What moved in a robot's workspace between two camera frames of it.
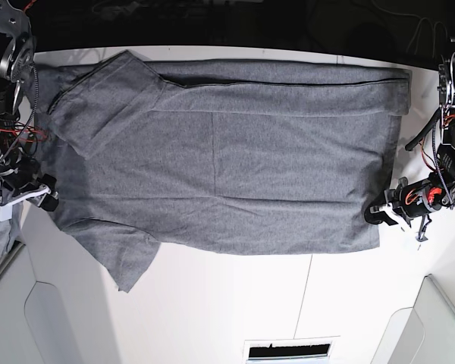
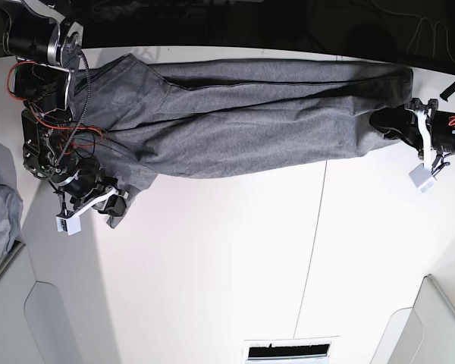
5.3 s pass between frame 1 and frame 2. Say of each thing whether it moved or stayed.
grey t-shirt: moved
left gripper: moved
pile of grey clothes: stayed
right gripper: moved
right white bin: stayed
